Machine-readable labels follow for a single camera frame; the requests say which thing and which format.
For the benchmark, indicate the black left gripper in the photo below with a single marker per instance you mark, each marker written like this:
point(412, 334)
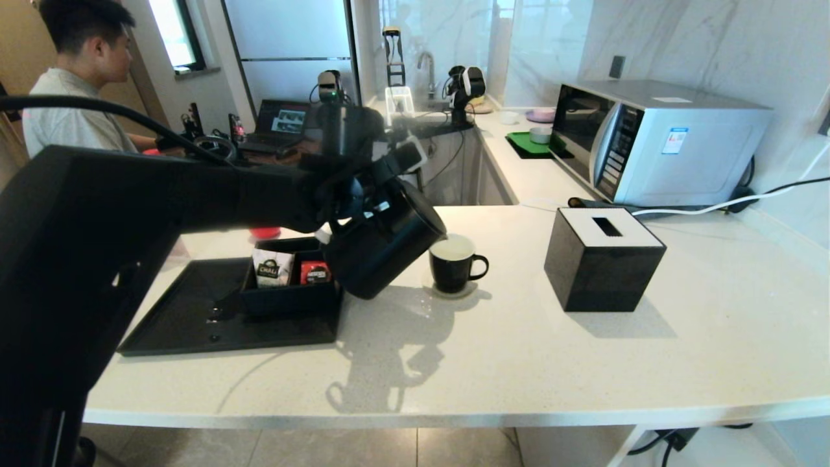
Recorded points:
point(360, 185)

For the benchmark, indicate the black electric kettle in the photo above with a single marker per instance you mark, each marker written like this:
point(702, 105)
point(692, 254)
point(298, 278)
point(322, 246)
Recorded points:
point(382, 259)

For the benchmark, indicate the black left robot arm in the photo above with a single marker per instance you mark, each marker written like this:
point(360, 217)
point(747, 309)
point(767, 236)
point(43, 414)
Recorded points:
point(97, 259)

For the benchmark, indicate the white tea bag packet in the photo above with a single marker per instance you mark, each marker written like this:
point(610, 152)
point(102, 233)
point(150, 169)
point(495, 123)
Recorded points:
point(273, 271)

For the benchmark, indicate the red coffee sachet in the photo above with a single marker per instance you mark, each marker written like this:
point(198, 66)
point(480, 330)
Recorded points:
point(316, 274)

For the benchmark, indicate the red tomato shaped object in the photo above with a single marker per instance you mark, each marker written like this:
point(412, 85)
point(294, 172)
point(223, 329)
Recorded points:
point(264, 232)

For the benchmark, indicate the black compartment box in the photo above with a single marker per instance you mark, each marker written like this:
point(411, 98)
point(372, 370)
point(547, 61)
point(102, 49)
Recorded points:
point(292, 303)

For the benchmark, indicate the black mug white inside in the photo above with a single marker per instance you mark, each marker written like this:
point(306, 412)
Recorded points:
point(454, 275)

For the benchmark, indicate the black laptop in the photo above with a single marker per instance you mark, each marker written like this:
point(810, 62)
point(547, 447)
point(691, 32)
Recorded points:
point(285, 123)

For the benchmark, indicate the clear glass coaster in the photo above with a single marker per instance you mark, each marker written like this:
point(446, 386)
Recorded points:
point(476, 288)

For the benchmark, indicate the metal kitchen faucet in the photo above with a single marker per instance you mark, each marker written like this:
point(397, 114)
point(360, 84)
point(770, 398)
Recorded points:
point(428, 65)

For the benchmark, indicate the small white bowl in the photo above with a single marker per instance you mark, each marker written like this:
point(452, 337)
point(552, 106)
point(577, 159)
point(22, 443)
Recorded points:
point(509, 120)

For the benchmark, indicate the green mat on black tray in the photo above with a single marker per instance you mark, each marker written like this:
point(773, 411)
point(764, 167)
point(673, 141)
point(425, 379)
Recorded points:
point(525, 146)

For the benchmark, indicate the grey refrigerator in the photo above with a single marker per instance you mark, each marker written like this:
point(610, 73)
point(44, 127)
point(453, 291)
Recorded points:
point(292, 39)

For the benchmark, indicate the black serving tray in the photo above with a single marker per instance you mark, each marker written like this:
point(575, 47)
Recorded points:
point(181, 324)

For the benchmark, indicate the small grey bowl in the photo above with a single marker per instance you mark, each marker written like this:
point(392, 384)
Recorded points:
point(540, 137)

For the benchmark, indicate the purple plate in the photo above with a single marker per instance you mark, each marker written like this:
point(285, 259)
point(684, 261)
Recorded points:
point(541, 117)

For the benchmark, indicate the black tissue box white lid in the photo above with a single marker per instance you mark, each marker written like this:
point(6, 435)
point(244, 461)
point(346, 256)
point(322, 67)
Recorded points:
point(596, 272)

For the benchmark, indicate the person in grey shirt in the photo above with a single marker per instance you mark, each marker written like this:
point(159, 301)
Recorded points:
point(71, 110)

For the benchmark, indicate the silver microwave oven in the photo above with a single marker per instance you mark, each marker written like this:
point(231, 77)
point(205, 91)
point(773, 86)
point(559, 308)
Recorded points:
point(687, 155)

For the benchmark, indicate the black trash bin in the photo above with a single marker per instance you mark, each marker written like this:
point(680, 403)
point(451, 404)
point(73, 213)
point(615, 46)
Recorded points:
point(87, 454)

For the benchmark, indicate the black power adapter brick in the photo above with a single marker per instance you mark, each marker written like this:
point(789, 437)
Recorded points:
point(677, 439)

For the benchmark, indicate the black camera head on stand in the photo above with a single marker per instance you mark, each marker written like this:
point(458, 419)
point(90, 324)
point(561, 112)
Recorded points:
point(331, 87)

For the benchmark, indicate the black upright frame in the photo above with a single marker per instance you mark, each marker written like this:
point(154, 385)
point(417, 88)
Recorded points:
point(393, 58)

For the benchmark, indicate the window with dark frame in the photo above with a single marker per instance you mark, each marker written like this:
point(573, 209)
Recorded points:
point(172, 32)

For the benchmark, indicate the black wall switch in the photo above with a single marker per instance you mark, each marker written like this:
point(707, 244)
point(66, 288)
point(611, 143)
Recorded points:
point(616, 69)

